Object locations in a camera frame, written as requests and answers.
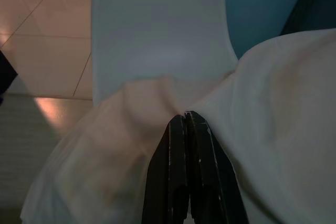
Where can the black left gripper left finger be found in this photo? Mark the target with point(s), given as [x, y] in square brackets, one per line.
[168, 171]

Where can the white plastic chair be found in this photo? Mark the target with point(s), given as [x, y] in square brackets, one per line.
[157, 24]

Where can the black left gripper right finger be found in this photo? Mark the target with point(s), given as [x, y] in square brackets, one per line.
[210, 176]

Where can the grey fabric pillow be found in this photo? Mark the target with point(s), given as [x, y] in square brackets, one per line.
[267, 134]

